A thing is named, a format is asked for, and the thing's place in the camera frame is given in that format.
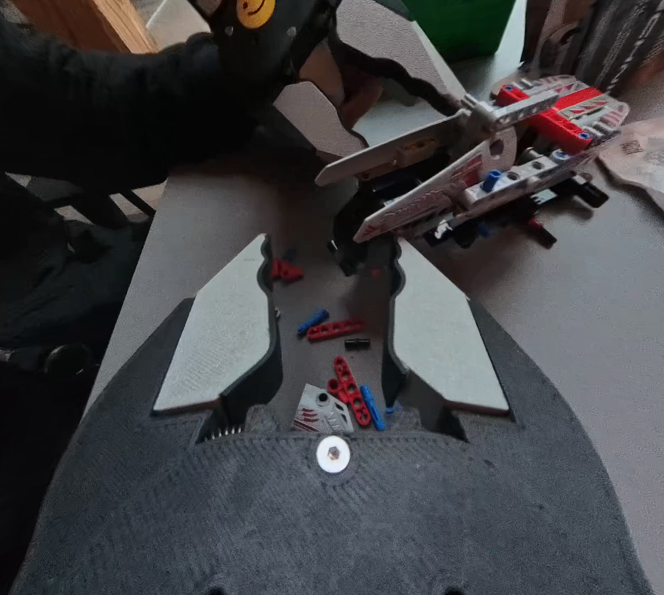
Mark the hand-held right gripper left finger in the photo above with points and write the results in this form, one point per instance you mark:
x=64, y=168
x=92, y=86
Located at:
x=223, y=335

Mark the black lego set box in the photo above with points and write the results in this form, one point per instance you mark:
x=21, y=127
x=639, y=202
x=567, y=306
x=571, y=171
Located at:
x=612, y=8

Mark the red T-shaped lego beam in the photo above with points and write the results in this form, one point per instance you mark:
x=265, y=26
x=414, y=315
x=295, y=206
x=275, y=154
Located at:
x=350, y=390

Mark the black lego pin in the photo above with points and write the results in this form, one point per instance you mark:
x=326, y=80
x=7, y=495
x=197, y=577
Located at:
x=357, y=343

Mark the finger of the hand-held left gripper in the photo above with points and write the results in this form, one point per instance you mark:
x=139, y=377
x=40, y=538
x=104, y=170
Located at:
x=394, y=40
x=321, y=123

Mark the person's left forearm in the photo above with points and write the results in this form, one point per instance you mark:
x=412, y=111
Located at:
x=103, y=102

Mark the white printed lego panel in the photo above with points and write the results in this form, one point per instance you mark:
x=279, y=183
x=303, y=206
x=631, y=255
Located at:
x=321, y=411

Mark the red connector with blue pin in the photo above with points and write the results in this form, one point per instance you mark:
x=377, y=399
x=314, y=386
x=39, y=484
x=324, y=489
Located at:
x=285, y=270

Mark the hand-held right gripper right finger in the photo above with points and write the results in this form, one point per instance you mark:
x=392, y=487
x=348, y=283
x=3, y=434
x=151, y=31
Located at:
x=446, y=346

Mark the person's left hand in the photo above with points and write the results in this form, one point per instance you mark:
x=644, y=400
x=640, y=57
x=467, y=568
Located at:
x=363, y=99

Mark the grey red lego vehicle model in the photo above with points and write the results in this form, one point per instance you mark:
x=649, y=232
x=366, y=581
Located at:
x=467, y=180

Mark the red thin lego beam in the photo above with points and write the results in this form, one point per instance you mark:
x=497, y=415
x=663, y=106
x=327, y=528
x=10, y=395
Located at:
x=334, y=330

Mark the long blue lego pin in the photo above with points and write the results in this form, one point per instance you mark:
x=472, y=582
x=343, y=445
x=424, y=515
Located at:
x=372, y=408
x=393, y=407

